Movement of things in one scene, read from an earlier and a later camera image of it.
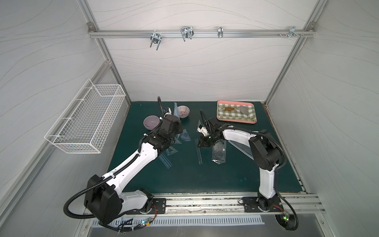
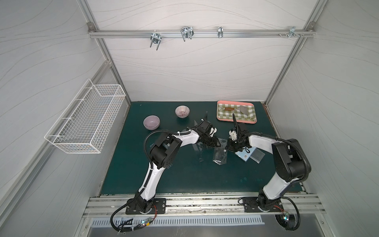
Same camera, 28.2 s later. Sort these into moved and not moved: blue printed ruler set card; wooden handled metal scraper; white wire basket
Moved: blue printed ruler set card
Not moved: white wire basket; wooden handled metal scraper
